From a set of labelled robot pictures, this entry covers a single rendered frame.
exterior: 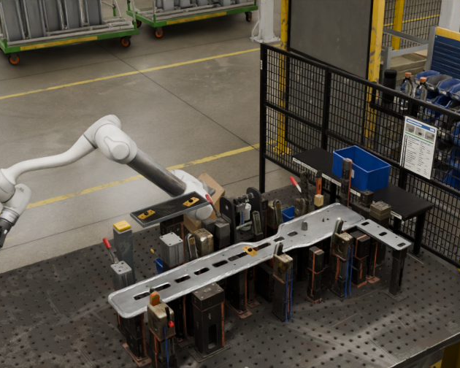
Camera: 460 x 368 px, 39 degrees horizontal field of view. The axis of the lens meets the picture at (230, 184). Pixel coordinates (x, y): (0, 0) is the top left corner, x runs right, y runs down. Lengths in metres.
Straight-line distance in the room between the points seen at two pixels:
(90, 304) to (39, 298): 0.28
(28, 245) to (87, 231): 0.46
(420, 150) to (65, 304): 1.97
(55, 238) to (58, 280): 1.73
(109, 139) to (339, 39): 2.73
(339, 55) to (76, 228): 2.52
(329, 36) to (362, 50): 0.41
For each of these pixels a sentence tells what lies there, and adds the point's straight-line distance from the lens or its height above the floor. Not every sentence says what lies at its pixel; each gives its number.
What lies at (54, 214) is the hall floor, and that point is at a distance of 5.63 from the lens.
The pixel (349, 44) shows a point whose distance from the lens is 5.34.
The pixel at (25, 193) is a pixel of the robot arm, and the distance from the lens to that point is 3.42.
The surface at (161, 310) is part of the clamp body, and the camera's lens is 2.71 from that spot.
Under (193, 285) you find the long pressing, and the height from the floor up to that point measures 1.00.
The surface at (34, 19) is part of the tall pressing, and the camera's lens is 9.67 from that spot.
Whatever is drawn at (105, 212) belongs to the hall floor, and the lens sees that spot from 5.54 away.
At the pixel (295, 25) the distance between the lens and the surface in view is 5.92.
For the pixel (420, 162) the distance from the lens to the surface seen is 3.57.
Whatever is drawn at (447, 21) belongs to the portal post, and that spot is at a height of 1.02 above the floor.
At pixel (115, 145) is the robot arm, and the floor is 1.47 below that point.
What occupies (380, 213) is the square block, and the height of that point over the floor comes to 1.04.
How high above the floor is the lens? 2.75
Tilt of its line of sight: 28 degrees down
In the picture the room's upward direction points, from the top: 1 degrees counter-clockwise
